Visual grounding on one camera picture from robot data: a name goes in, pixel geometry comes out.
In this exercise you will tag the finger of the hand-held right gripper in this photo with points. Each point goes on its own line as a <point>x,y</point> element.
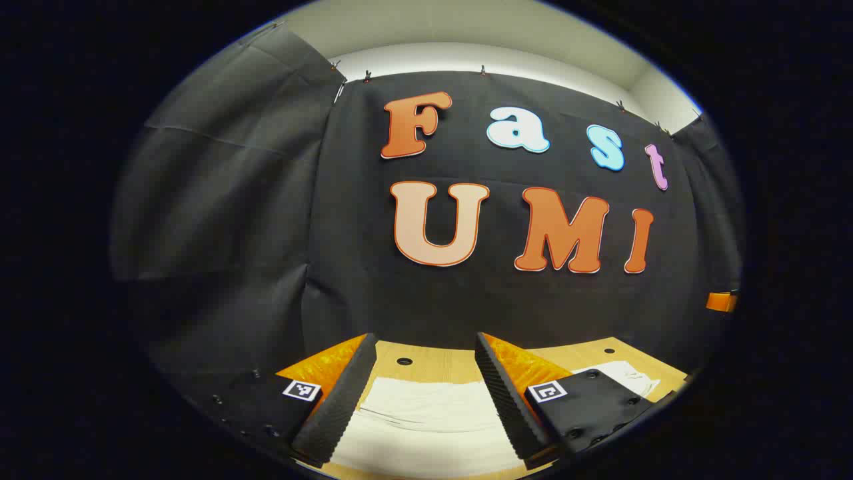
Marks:
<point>721,302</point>

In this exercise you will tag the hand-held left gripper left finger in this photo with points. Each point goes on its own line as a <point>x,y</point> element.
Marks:
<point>336,406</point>

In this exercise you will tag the white jeans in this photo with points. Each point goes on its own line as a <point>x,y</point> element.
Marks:
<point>426,413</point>

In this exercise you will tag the black backdrop cloth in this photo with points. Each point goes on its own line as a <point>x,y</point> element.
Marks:
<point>280,220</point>

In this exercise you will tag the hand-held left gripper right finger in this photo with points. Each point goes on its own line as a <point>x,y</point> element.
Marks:
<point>510,406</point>

